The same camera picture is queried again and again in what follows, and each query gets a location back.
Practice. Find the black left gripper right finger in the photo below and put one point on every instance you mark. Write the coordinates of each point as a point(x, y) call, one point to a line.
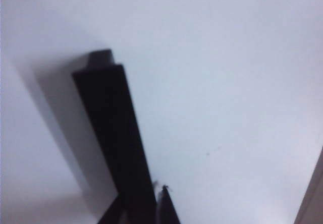
point(167, 214)

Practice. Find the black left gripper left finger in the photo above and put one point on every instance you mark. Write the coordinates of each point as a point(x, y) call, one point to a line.
point(113, 216)

